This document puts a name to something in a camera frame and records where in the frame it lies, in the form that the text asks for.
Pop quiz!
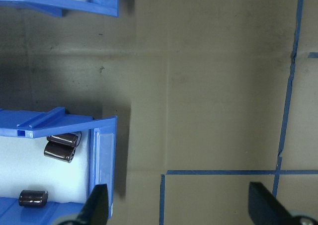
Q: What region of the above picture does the blue plastic switch bin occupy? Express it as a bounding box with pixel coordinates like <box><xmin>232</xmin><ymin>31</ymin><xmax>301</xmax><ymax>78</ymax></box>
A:
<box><xmin>0</xmin><ymin>0</ymin><xmax>120</xmax><ymax>18</ymax></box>

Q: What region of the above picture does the dark cylindrical battery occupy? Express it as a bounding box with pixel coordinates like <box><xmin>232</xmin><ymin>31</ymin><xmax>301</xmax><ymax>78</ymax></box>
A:
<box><xmin>18</xmin><ymin>190</ymin><xmax>49</xmax><ymax>208</ymax></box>
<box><xmin>46</xmin><ymin>131</ymin><xmax>82</xmax><ymax>148</ymax></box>
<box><xmin>43</xmin><ymin>142</ymin><xmax>77</xmax><ymax>163</ymax></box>

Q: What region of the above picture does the blue plastic battery bin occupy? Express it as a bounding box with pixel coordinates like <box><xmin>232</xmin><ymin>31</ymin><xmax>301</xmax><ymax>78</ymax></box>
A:
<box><xmin>0</xmin><ymin>107</ymin><xmax>118</xmax><ymax>225</ymax></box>

